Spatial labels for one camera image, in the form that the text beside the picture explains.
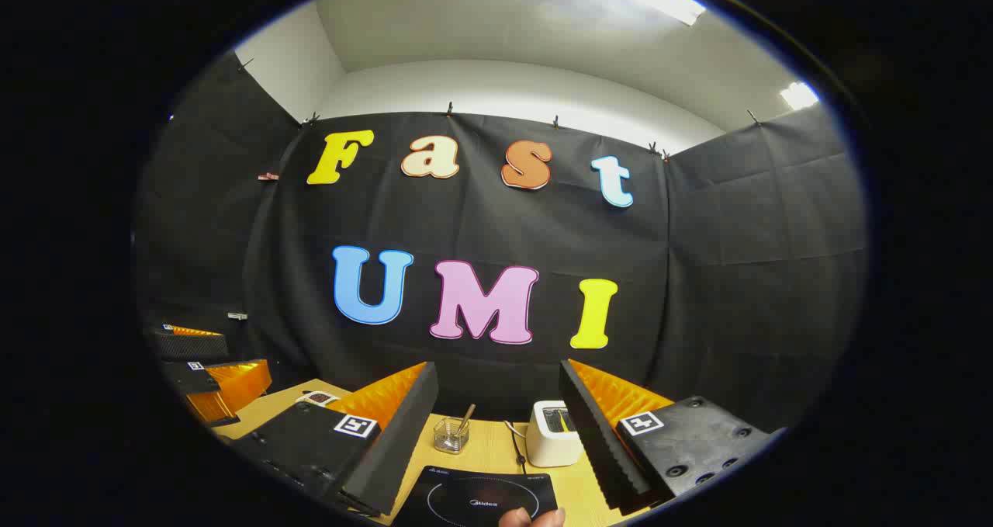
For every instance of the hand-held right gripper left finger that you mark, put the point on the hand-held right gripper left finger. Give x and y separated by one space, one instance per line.
403 434

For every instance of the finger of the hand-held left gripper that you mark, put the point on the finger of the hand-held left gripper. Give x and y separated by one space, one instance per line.
194 379
190 346

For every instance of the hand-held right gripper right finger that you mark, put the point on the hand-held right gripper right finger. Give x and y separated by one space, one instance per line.
593 442

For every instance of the black induction cooktop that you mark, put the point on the black induction cooktop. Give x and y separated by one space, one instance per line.
481 496

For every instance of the white toaster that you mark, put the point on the white toaster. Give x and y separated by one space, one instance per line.
551 442

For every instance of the white divided bean plate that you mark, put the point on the white divided bean plate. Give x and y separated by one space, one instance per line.
316 397

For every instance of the black backdrop cloth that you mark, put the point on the black backdrop cloth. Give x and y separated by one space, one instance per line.
698 279

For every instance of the small ceiling light panel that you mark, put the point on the small ceiling light panel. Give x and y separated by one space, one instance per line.
799 95

